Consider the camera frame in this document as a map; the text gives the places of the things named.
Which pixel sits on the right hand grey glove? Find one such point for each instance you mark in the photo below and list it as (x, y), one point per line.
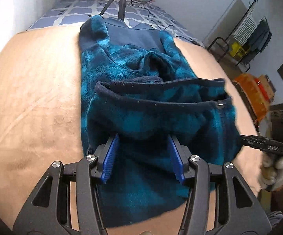
(271, 172)

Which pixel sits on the red and brown boxes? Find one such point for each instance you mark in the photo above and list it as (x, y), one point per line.
(266, 87)

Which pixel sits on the dark hanging clothes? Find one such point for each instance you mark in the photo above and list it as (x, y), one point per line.
(258, 41)

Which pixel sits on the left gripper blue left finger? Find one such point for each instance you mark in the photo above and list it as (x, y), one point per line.
(105, 158)

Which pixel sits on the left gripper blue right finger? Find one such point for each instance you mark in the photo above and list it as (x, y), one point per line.
(179, 158)

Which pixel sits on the yellow crate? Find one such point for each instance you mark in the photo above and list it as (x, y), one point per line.
(237, 52)

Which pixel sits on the white striped hanging towel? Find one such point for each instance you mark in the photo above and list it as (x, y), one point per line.
(246, 27)

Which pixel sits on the teal plaid fleece jacket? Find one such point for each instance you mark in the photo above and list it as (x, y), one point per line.
(138, 85)

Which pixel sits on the black clothes rack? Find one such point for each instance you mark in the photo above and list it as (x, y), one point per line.
(220, 39)

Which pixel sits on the blue checked bed sheet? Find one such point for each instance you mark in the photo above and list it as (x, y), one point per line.
(75, 11)

